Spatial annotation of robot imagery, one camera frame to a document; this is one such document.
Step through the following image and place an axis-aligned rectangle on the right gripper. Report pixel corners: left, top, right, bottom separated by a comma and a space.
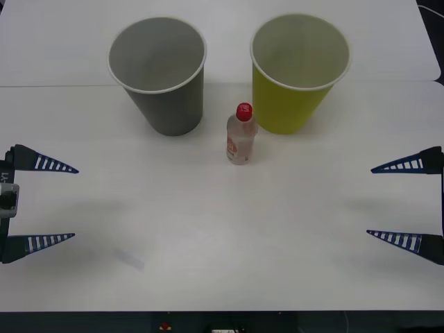
366, 146, 444, 267

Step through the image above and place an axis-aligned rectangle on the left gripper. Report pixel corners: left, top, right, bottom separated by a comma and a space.
0, 144, 80, 265

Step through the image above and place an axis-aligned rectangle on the clear bottle with red cap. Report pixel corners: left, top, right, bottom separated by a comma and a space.
225, 102, 259, 166

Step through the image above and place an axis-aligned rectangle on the yellow-green plastic waste bin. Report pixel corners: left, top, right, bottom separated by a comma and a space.
250, 13, 351, 135

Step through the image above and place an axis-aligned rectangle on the grey plastic waste bin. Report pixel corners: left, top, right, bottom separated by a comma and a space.
106, 16, 208, 137

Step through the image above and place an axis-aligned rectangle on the left arm wrist camera box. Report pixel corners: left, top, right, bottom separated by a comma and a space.
0, 183, 21, 219

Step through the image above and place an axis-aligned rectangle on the thin white cable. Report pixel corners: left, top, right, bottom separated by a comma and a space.
417, 4, 444, 17

